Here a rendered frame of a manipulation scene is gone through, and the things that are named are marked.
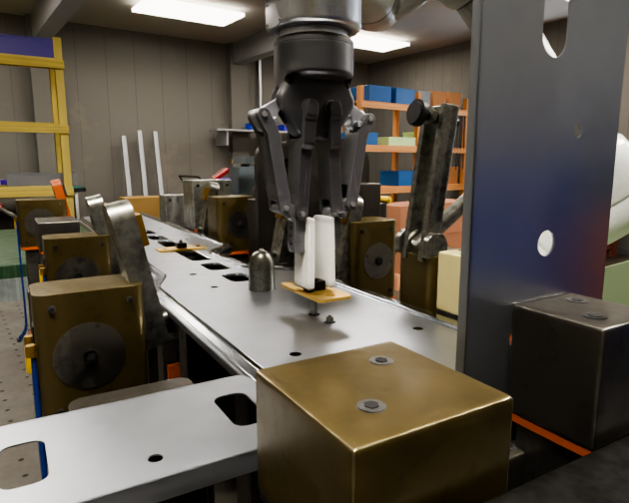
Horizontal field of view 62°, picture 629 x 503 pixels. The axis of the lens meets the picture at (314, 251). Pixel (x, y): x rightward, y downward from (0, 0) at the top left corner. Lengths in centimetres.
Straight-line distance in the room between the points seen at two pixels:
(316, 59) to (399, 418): 35
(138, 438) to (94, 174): 794
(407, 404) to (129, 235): 34
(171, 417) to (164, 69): 837
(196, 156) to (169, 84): 114
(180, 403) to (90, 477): 8
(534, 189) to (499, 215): 3
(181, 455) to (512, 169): 23
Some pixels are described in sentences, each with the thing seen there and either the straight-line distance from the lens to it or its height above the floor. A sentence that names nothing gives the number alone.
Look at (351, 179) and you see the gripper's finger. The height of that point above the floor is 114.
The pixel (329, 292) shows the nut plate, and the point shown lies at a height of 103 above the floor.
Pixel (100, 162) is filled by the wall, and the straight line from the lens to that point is 825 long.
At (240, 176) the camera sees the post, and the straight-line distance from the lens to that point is 148.
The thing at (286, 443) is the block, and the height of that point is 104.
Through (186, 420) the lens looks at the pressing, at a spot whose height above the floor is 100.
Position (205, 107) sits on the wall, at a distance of 882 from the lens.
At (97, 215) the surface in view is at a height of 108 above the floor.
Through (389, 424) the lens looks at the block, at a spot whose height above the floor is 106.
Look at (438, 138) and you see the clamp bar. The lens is 59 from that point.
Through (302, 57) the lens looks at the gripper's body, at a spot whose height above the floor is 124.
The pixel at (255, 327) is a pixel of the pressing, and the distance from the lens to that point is 50.
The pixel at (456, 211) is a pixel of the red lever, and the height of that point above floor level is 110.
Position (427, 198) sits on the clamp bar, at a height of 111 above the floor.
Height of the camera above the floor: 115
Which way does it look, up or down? 10 degrees down
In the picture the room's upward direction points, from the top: straight up
